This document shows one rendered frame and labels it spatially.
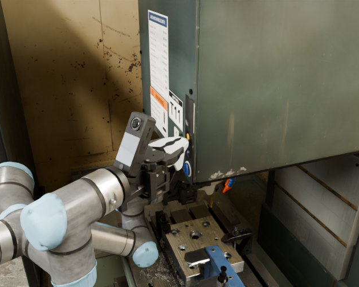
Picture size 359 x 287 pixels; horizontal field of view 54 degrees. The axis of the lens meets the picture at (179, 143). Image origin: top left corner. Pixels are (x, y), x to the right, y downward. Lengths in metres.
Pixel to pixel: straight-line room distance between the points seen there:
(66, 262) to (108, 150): 1.62
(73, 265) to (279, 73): 0.54
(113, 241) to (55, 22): 1.25
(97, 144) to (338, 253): 1.40
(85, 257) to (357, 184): 0.95
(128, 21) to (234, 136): 1.33
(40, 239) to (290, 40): 0.58
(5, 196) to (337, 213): 1.09
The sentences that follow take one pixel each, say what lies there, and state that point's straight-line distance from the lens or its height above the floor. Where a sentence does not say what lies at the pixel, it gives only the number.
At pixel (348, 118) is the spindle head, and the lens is 0.95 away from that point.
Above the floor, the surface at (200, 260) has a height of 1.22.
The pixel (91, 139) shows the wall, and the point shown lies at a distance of 2.14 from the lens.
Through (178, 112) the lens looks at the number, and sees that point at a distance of 0.81.
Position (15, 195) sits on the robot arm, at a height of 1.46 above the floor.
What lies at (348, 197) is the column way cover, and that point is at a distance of 1.35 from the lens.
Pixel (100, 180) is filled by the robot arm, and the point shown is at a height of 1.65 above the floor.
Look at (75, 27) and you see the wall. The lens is 1.96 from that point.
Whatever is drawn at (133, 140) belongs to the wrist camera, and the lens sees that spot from 0.63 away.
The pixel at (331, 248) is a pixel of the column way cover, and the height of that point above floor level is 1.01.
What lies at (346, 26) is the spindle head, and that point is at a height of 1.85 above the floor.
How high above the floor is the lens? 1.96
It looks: 26 degrees down
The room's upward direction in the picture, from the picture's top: straight up
